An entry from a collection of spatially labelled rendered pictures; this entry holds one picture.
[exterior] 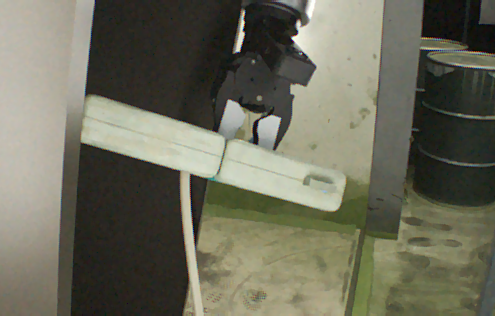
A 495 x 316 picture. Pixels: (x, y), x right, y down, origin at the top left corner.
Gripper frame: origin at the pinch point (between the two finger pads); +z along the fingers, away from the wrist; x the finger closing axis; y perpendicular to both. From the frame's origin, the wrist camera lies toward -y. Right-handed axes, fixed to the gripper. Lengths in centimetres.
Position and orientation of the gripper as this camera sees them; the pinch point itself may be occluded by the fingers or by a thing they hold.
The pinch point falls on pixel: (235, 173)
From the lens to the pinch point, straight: 58.2
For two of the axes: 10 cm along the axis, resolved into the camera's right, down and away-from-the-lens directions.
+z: -2.7, 9.6, -0.8
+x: -8.9, -2.8, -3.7
